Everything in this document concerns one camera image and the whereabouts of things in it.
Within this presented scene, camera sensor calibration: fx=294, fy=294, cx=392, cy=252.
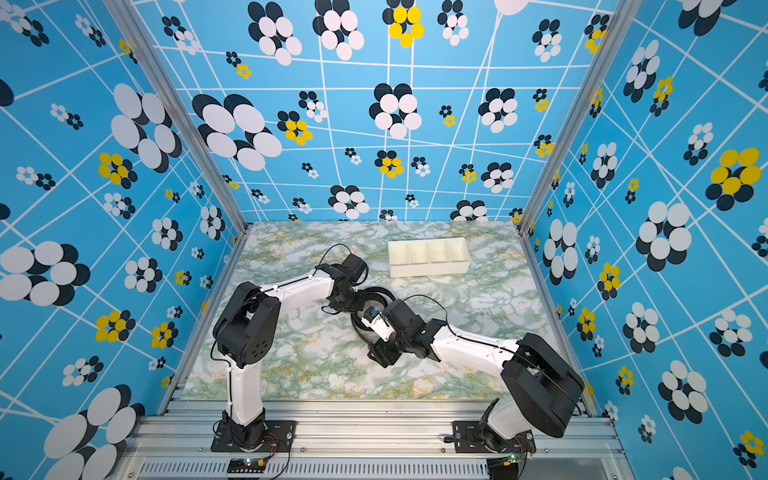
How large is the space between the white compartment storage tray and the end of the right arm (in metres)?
0.34

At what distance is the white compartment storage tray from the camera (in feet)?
3.50

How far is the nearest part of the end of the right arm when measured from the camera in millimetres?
620
